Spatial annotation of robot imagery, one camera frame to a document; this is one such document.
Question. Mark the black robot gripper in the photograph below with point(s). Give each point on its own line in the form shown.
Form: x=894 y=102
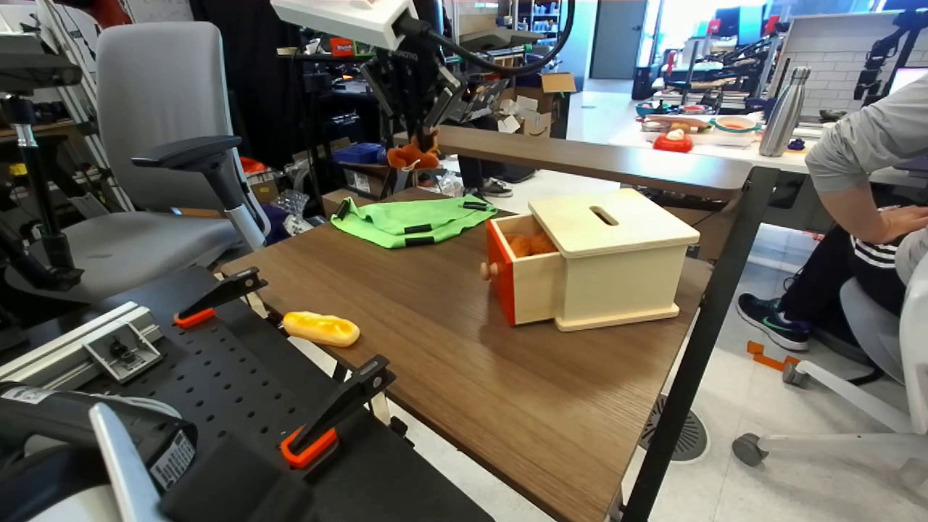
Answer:
x=412 y=89

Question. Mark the orange plush toy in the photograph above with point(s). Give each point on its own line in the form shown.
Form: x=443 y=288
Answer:
x=409 y=158

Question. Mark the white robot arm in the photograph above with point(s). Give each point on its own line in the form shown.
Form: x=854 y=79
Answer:
x=379 y=24

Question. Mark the green folded cloth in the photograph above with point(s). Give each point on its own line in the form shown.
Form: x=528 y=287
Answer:
x=409 y=221

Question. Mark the red front wooden drawer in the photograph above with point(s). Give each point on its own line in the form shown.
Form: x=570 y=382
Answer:
x=524 y=269

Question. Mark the grey office chair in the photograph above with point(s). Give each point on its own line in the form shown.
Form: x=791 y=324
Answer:
x=167 y=130

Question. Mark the white wooden box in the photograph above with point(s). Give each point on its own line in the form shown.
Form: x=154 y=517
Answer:
x=621 y=256

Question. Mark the black orange clamp far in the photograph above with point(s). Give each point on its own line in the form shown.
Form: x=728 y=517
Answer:
x=200 y=313

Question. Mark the black orange clamp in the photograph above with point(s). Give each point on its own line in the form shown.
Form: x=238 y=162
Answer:
x=309 y=446
x=200 y=313

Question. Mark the black perforated mounting board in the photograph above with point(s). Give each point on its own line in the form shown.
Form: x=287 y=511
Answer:
x=244 y=387

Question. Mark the wooden table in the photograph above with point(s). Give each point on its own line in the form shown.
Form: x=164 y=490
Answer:
x=562 y=417

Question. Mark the steel water bottle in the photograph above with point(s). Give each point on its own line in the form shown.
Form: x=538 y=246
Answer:
x=785 y=115

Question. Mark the black orange clamp near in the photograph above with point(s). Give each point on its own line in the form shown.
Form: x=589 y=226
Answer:
x=309 y=446

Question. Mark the seated person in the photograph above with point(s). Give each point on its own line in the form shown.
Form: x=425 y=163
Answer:
x=866 y=231

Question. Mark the white office chair right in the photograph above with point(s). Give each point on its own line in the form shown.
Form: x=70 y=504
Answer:
x=901 y=448

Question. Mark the aluminium extrusion rail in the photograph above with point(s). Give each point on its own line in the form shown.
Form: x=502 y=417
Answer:
x=118 y=343

